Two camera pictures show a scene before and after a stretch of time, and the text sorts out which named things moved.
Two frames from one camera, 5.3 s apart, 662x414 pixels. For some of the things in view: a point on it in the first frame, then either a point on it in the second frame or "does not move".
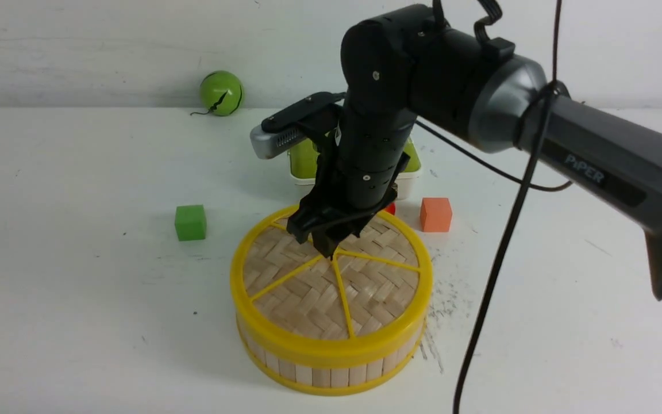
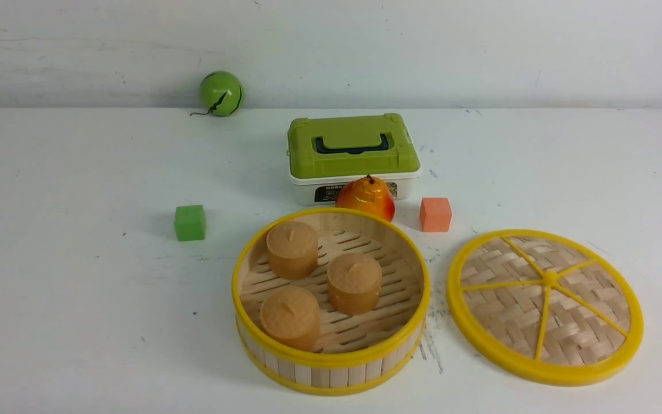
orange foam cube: x=435 y=214 does not move
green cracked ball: x=221 y=92 does not move
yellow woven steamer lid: x=368 y=299 -> x=542 y=308
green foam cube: x=191 y=222 does not move
